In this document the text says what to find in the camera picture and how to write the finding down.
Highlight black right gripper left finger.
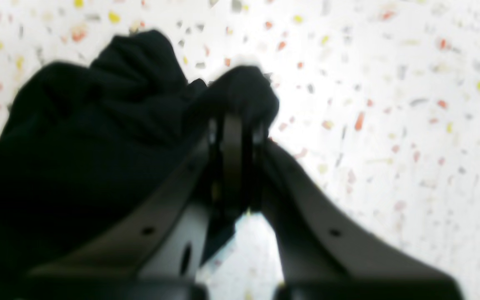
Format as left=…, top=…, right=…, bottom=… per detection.
left=23, top=120, right=218, bottom=300

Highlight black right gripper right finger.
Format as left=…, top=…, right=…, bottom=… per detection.
left=223, top=115, right=463, bottom=300

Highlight black t-shirt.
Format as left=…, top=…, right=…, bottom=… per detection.
left=0, top=30, right=279, bottom=300

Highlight terrazzo pattern table cloth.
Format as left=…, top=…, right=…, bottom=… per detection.
left=0, top=0, right=480, bottom=300

